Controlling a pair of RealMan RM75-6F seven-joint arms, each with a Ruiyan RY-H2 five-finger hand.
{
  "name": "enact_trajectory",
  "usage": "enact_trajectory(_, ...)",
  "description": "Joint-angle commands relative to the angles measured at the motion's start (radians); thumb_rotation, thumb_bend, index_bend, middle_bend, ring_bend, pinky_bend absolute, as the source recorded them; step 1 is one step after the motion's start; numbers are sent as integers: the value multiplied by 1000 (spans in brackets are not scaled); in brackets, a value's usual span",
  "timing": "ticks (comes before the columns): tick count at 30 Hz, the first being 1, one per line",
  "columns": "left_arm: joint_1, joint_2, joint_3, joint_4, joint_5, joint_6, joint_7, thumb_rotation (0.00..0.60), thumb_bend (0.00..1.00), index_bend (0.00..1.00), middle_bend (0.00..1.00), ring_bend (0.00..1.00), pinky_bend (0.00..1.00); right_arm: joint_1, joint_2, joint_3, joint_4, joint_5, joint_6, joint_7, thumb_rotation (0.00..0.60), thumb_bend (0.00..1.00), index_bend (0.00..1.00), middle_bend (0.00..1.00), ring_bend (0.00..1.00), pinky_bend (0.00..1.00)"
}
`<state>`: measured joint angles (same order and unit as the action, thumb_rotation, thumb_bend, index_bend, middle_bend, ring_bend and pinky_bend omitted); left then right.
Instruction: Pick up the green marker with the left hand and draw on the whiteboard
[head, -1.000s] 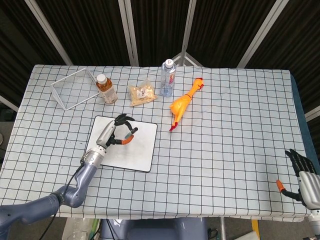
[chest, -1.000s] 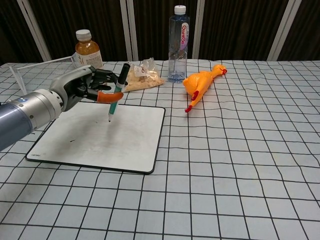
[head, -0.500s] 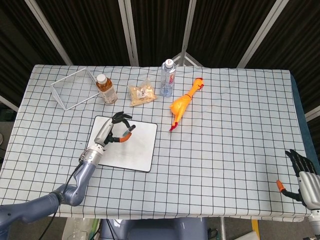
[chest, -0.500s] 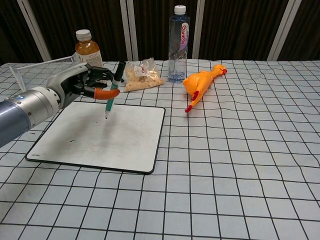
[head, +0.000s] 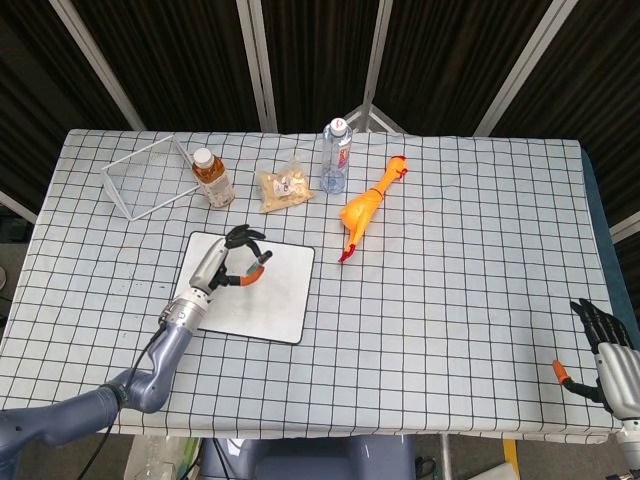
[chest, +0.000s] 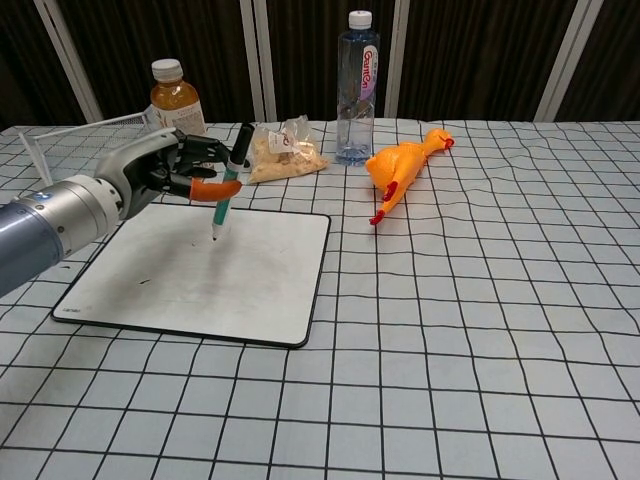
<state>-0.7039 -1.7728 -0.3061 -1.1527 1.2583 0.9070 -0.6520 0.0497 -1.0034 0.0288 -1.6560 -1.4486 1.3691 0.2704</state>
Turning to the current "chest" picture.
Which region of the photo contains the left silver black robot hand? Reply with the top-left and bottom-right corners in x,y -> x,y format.
94,128 -> 244,222

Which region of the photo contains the green whiteboard marker black cap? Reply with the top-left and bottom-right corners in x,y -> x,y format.
210,122 -> 255,243

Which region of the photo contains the orange juice bottle white cap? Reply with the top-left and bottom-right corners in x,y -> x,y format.
150,58 -> 206,139

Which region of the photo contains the clear bag of snack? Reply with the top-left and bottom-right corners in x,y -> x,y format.
245,115 -> 331,186

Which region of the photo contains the clear water bottle white cap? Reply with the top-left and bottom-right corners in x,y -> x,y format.
334,10 -> 381,167

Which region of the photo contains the orange rubber chicken toy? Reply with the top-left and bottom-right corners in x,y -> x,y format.
365,127 -> 457,227

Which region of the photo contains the white black grid tablecloth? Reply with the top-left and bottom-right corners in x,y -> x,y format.
0,118 -> 640,480

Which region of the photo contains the white wire mesh rack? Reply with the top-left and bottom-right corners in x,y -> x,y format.
18,106 -> 166,186

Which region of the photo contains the white board black frame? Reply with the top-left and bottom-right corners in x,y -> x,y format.
50,202 -> 332,349

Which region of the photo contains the white screen frame post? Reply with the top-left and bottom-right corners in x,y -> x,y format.
238,0 -> 278,123
383,0 -> 412,119
534,0 -> 597,122
32,0 -> 104,123

